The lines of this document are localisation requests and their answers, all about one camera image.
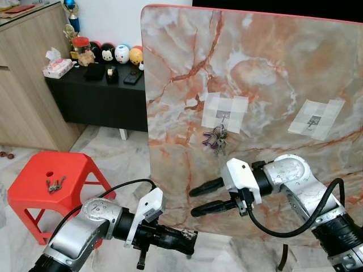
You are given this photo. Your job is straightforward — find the white ball toy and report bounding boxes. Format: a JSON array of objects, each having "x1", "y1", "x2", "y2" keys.
[{"x1": 114, "y1": 44, "x2": 131, "y2": 65}]

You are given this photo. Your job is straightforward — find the small gold trophy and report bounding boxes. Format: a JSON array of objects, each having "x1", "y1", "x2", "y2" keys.
[{"x1": 63, "y1": 24, "x2": 80, "y2": 60}]

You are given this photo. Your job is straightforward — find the grey keys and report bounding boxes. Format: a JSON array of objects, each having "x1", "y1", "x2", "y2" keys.
[{"x1": 46, "y1": 176, "x2": 67, "y2": 194}]

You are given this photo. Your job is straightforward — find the black mouse ball toy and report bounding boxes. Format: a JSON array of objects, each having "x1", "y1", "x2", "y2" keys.
[{"x1": 100, "y1": 42, "x2": 116, "y2": 63}]

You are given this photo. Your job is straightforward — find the yellow ball toy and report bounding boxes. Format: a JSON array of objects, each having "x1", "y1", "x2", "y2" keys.
[{"x1": 129, "y1": 46, "x2": 144, "y2": 66}]

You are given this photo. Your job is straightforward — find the black tape dispenser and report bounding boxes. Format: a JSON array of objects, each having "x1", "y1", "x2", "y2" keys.
[{"x1": 105, "y1": 65, "x2": 119, "y2": 84}]

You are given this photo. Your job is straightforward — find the red lid snack jar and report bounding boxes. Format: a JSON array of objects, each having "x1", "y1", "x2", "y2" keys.
[{"x1": 71, "y1": 36, "x2": 96, "y2": 67}]

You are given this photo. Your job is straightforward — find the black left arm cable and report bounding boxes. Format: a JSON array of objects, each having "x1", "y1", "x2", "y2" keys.
[{"x1": 60, "y1": 179, "x2": 157, "y2": 227}]

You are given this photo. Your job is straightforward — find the black television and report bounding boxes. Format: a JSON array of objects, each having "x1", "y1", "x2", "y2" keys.
[{"x1": 192, "y1": 0, "x2": 363, "y2": 24}]

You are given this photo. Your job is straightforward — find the black low console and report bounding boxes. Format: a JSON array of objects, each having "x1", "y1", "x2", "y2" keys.
[{"x1": 44, "y1": 61, "x2": 150, "y2": 141}]

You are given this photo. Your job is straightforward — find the marble pattern folding table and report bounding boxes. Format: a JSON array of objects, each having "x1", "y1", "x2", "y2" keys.
[{"x1": 140, "y1": 3, "x2": 363, "y2": 271}]

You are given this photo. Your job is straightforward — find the black smartphone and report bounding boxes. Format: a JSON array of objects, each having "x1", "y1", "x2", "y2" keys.
[{"x1": 123, "y1": 69, "x2": 143, "y2": 86}]

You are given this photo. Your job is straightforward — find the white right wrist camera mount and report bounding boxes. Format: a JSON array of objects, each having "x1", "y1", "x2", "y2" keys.
[{"x1": 221, "y1": 158, "x2": 263, "y2": 206}]

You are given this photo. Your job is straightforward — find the black wallet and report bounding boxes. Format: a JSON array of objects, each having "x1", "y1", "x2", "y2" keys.
[{"x1": 83, "y1": 63, "x2": 105, "y2": 82}]

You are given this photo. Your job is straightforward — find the blue gold trophy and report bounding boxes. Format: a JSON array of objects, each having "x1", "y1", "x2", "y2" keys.
[{"x1": 62, "y1": 0, "x2": 82, "y2": 33}]

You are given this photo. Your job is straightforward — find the red envelope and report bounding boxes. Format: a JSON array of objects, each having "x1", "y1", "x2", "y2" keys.
[{"x1": 0, "y1": 4, "x2": 36, "y2": 15}]

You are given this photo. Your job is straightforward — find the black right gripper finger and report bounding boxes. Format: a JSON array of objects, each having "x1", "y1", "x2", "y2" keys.
[
  {"x1": 190, "y1": 198, "x2": 236, "y2": 218},
  {"x1": 188, "y1": 177, "x2": 226, "y2": 198}
]

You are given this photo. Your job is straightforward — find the red plastic stool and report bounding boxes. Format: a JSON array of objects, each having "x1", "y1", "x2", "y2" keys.
[{"x1": 7, "y1": 151, "x2": 117, "y2": 246}]

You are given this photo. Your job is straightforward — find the light wooden cabinet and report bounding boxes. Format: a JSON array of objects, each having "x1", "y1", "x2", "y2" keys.
[{"x1": 0, "y1": 2, "x2": 87, "y2": 152}]

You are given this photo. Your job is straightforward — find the small silver keys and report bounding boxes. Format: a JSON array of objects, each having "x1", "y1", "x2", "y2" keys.
[{"x1": 181, "y1": 228, "x2": 198, "y2": 241}]

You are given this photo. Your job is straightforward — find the pink white tissue box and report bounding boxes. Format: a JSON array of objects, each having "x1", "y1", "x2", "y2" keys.
[{"x1": 43, "y1": 47, "x2": 75, "y2": 79}]

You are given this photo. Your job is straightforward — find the keys with purple cord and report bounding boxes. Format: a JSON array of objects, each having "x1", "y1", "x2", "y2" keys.
[{"x1": 202, "y1": 125, "x2": 229, "y2": 157}]

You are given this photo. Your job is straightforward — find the white adhesive hook patch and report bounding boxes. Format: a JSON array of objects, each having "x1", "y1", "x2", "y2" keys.
[
  {"x1": 287, "y1": 99, "x2": 346, "y2": 142},
  {"x1": 201, "y1": 92, "x2": 250, "y2": 134}
]

